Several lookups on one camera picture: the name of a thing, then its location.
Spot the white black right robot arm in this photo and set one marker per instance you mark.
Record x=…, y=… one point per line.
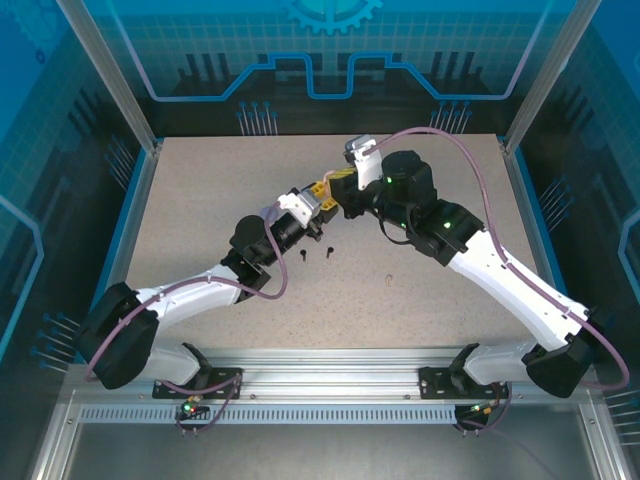
x=515, y=290

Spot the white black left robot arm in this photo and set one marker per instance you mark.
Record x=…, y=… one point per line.
x=190, y=295

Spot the small LED circuit board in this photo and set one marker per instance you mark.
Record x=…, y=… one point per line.
x=189, y=409
x=480, y=411

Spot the grey metal tray panel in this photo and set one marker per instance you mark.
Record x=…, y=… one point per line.
x=325, y=455

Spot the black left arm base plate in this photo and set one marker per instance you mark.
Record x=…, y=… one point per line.
x=225, y=375

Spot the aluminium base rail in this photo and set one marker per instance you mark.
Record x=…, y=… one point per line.
x=330, y=372

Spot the aluminium frame post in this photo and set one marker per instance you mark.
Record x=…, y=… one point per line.
x=112, y=75
x=542, y=75

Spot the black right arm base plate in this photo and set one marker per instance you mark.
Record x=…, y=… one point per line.
x=432, y=382

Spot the aluminium side rail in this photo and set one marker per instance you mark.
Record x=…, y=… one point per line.
x=52, y=445
x=607, y=445

